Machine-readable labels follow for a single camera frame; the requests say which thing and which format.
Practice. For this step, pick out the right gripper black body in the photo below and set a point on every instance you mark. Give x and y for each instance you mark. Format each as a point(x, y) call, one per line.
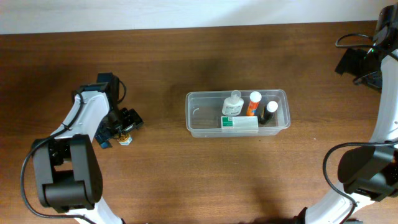
point(364, 67)

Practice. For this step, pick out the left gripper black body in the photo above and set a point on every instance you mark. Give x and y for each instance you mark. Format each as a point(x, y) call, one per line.
point(117, 121)

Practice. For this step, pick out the small jar gold lid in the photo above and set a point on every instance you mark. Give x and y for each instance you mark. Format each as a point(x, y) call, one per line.
point(125, 139)

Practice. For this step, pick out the white lotion bottle clear cap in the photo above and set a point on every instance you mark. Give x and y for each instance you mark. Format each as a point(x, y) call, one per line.
point(233, 105)

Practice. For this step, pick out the dark bottle white cap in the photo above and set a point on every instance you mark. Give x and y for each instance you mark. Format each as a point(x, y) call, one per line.
point(268, 112)

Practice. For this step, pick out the white green medicine box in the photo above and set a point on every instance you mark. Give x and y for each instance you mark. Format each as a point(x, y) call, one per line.
point(239, 122)

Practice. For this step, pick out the orange tube white cap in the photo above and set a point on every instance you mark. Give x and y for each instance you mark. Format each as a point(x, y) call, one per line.
point(254, 99)

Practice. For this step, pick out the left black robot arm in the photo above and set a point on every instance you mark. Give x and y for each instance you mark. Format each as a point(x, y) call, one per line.
point(67, 173)

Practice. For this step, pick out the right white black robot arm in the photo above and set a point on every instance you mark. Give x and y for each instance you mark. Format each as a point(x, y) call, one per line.
point(362, 173)

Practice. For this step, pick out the clear plastic container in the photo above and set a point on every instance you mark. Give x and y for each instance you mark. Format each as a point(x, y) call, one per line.
point(203, 111)

